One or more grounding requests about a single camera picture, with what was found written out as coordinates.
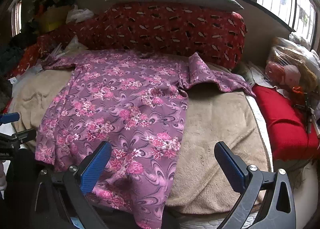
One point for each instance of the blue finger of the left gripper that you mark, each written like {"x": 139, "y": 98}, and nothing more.
{"x": 9, "y": 117}

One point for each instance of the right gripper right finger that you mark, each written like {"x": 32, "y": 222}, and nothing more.
{"x": 278, "y": 207}

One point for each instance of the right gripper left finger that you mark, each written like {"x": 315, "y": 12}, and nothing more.
{"x": 59, "y": 199}

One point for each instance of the purple floral shirt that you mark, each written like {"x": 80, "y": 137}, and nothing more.
{"x": 137, "y": 102}

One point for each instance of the beige fleece blanket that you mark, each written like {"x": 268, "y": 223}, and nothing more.
{"x": 198, "y": 187}

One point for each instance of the red folded cloth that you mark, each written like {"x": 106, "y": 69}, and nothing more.
{"x": 286, "y": 127}

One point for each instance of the yellow box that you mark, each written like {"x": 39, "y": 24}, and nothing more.
{"x": 53, "y": 18}

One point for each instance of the white plastic bag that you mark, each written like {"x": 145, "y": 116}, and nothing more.
{"x": 79, "y": 15}

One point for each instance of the plastic bag with doll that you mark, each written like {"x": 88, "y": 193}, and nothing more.
{"x": 290, "y": 65}

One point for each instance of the red patterned quilt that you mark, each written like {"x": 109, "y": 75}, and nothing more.
{"x": 169, "y": 28}

